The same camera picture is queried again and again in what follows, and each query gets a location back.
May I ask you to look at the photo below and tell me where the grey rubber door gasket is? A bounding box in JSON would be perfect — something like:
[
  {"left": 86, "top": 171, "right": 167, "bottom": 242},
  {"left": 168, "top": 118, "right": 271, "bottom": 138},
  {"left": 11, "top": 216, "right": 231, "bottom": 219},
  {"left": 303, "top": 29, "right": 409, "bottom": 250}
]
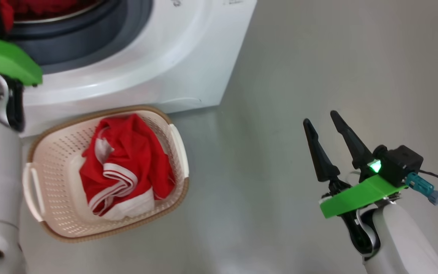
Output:
[{"left": 8, "top": 0, "right": 154, "bottom": 75}]

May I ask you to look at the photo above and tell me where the white front-load washing machine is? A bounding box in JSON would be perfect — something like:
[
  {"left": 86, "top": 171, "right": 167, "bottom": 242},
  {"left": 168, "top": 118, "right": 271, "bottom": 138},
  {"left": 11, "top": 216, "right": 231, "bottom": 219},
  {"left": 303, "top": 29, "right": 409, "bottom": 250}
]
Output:
[{"left": 0, "top": 0, "right": 258, "bottom": 138}]

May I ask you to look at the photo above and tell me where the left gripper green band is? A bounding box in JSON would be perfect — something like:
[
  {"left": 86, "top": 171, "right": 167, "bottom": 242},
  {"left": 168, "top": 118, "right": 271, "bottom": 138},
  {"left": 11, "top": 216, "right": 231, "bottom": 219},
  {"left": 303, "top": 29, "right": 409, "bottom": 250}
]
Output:
[{"left": 0, "top": 33, "right": 43, "bottom": 132}]

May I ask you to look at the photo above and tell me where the cream perforated laundry basket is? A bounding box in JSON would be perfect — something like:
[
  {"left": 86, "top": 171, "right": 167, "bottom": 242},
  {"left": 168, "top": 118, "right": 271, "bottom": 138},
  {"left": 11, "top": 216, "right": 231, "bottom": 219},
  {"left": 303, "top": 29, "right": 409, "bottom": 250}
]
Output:
[{"left": 22, "top": 105, "right": 190, "bottom": 243}]

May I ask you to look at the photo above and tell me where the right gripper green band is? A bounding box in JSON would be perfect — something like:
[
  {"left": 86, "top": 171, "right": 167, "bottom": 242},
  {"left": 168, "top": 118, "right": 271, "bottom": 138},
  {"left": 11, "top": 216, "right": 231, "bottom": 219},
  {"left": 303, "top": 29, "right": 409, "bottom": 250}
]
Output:
[{"left": 303, "top": 110, "right": 408, "bottom": 219}]

